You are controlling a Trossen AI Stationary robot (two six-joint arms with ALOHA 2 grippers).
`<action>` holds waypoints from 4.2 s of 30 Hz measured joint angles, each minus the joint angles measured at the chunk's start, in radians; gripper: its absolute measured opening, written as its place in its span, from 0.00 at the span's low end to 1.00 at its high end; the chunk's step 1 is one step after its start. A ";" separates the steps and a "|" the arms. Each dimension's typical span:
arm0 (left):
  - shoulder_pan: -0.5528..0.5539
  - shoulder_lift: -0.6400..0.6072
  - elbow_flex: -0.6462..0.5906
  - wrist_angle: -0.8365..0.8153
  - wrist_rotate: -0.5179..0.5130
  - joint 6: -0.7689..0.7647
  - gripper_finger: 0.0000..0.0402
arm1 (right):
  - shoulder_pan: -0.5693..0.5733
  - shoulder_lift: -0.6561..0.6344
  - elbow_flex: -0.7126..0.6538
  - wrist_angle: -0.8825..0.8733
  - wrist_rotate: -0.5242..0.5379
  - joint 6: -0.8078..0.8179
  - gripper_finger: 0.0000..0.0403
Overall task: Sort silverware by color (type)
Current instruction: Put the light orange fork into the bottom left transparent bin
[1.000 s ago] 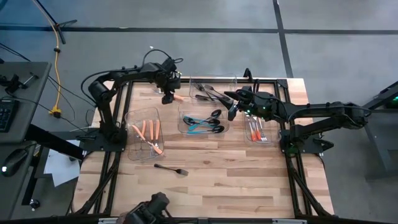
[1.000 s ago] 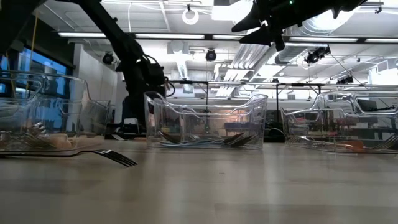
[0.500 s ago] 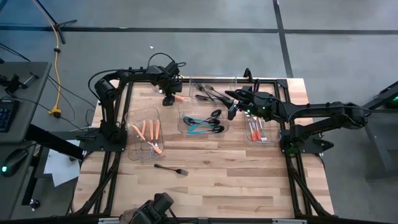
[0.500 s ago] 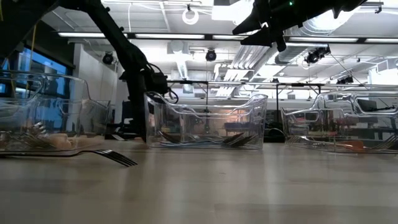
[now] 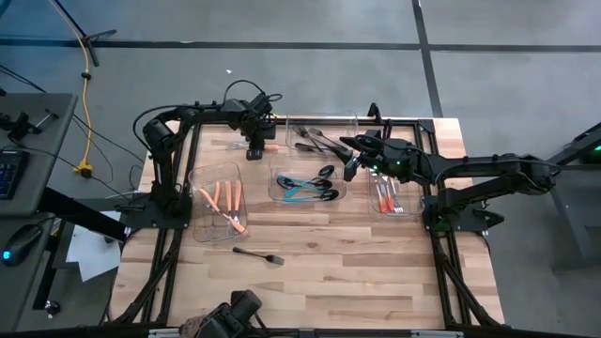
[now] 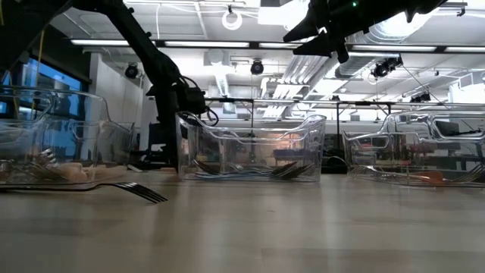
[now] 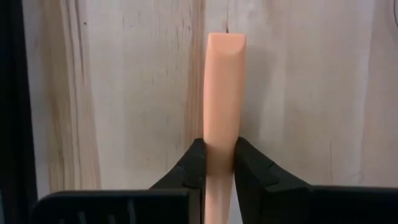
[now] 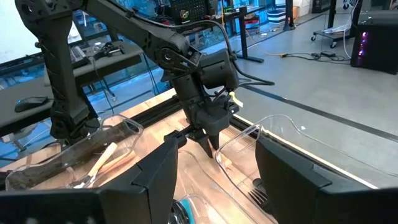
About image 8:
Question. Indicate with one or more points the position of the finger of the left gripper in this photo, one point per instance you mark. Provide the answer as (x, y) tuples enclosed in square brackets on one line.
[(204, 143), (215, 141)]

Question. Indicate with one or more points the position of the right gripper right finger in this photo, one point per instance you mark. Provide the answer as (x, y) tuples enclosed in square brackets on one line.
[(311, 202)]

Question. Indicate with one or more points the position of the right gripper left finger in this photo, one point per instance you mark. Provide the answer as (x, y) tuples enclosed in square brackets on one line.
[(124, 205)]

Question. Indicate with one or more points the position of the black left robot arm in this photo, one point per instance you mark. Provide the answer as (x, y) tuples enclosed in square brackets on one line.
[(62, 77)]

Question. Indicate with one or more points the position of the clear plastic bin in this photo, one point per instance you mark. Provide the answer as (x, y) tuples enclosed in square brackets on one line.
[(124, 146), (199, 174), (236, 161)]

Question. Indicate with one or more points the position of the yellow tape tag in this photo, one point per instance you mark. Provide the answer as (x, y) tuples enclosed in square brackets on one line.
[(236, 99)]

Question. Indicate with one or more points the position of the black standing desk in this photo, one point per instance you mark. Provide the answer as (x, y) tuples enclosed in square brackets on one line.
[(244, 34)]

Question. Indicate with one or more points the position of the yellow floor plug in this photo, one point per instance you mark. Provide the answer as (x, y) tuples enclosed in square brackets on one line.
[(282, 55)]

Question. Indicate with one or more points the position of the black pegboard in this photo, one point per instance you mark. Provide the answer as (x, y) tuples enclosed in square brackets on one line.
[(192, 11)]

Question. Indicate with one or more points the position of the black clamp tool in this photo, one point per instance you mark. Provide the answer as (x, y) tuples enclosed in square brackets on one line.
[(109, 49)]

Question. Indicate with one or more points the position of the black computer mouse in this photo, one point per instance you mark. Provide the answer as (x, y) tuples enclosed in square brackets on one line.
[(31, 103)]

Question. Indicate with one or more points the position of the black wheeled dolly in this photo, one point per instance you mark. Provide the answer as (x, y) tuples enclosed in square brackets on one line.
[(329, 34)]

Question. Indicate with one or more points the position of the black keyboard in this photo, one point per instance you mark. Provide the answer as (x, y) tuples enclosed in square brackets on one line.
[(77, 56)]

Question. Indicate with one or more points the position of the black computer purple light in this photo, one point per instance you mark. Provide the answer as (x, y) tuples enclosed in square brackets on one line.
[(376, 40)]

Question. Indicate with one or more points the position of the black post with base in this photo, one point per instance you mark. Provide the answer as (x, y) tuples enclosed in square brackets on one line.
[(289, 15)]

